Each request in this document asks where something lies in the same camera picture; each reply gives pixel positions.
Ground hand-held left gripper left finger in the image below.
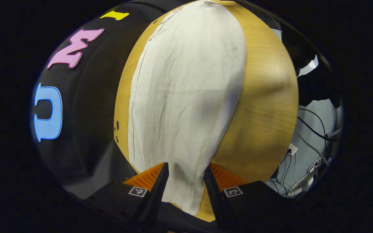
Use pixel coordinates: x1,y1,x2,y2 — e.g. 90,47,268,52
82,162,170,233

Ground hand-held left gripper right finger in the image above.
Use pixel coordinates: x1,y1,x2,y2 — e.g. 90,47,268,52
203,163,287,233

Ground white jeans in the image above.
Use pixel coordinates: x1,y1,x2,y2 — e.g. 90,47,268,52
128,0,248,216

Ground black backdrop cloth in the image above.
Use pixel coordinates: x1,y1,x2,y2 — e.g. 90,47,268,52
30,0,141,199

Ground dark cloth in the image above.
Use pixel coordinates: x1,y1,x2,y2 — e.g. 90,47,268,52
280,29,343,109

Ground bundle of floor cables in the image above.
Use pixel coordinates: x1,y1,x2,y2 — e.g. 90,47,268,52
269,108,339,198

